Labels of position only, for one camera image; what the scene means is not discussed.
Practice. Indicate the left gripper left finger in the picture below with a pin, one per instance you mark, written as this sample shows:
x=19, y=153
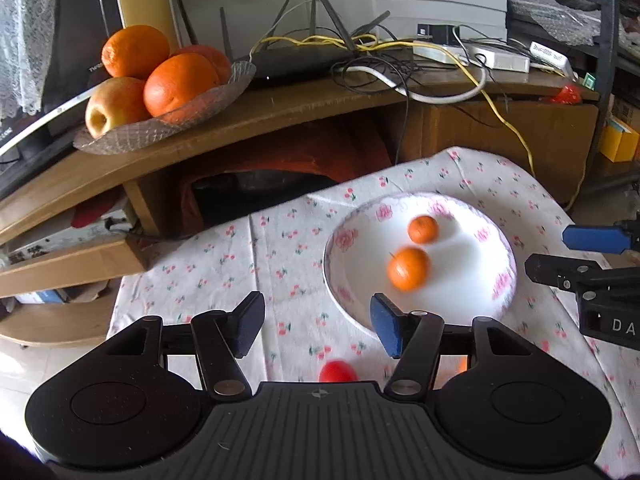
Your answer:
x=223, y=338

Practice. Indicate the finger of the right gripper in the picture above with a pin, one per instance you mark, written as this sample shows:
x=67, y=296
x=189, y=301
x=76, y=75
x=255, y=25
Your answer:
x=580, y=275
x=613, y=240

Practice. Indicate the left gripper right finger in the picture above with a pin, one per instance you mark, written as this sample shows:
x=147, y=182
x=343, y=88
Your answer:
x=413, y=339

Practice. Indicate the mandarin orange with stem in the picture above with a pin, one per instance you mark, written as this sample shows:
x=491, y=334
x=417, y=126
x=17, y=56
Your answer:
x=408, y=268

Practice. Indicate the small red cherry tomato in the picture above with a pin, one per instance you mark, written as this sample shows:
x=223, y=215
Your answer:
x=337, y=371

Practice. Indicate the small mandarin orange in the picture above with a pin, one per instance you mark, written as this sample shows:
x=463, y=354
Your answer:
x=423, y=230

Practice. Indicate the cherry print tablecloth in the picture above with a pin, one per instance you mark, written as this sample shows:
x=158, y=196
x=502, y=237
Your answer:
x=278, y=251

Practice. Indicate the white floral ceramic plate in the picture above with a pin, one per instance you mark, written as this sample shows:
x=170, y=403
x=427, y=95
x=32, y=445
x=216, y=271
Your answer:
x=473, y=270

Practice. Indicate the yellow cardboard box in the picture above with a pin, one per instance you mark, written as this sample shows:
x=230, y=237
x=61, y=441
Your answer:
x=619, y=142

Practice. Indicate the red object on cabinet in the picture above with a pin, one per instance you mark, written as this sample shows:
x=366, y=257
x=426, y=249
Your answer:
x=568, y=95

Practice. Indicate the glass fruit dish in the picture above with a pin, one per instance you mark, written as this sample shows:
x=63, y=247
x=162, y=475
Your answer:
x=133, y=137

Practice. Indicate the black metal shelf rack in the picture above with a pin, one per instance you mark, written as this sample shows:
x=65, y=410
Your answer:
x=578, y=27

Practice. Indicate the white power strip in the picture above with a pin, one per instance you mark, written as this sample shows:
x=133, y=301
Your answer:
x=494, y=58

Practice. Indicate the yellow red apple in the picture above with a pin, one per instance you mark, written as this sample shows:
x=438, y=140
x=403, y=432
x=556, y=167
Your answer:
x=116, y=102

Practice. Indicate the large orange front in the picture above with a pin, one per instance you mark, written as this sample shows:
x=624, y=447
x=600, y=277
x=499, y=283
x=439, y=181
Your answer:
x=177, y=81

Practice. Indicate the large orange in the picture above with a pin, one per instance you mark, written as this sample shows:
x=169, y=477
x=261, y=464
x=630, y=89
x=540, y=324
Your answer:
x=219, y=60
x=177, y=81
x=135, y=51

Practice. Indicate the black power adapter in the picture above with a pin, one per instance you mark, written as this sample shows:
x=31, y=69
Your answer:
x=444, y=35

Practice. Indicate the large orange back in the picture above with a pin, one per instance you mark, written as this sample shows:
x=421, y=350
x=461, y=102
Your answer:
x=219, y=60

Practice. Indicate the black wifi router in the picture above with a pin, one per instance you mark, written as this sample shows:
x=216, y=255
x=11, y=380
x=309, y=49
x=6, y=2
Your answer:
x=305, y=59

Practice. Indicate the large orange top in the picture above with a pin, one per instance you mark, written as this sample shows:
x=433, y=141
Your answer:
x=135, y=51

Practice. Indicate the black flat tv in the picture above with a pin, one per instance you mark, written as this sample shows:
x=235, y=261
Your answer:
x=31, y=144

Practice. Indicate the white lace curtain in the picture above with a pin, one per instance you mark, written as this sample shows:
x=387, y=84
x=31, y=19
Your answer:
x=27, y=34

